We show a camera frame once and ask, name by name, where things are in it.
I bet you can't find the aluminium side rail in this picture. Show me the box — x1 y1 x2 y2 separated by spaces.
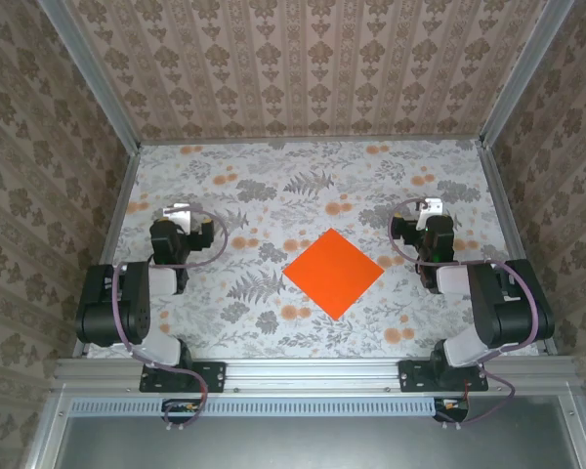
71 145 143 358
478 141 559 357

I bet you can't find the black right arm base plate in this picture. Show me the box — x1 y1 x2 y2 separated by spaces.
398 359 489 393

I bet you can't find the grey slotted cable duct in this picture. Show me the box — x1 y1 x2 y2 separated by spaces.
70 396 439 417

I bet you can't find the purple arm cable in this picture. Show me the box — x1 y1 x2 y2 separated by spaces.
388 197 541 431
111 204 230 434

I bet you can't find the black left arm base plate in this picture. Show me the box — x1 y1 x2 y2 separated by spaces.
139 360 227 394

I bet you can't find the floral patterned table cover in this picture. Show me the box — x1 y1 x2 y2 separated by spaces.
85 140 543 361

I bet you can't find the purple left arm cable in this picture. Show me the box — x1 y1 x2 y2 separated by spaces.
111 204 230 434

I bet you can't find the aluminium frame post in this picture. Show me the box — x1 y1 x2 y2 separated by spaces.
37 0 143 150
478 0 576 148

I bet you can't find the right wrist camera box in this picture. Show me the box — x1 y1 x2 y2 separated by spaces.
415 197 443 217

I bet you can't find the thin aluminium table edge rail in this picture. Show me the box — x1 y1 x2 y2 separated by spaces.
139 138 484 147

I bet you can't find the wide aluminium mounting rail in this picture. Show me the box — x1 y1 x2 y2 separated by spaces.
53 356 578 392

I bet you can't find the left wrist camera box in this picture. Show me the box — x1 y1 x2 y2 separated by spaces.
162 203 192 234

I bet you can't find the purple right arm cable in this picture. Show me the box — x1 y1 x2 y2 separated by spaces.
388 197 541 431

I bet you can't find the orange square paper sheet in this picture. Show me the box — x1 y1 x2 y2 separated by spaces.
282 228 386 322

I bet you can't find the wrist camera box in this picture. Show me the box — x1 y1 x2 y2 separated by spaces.
415 197 443 217
162 203 192 234

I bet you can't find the grey metal sheet panel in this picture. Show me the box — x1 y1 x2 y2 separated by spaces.
53 414 585 469

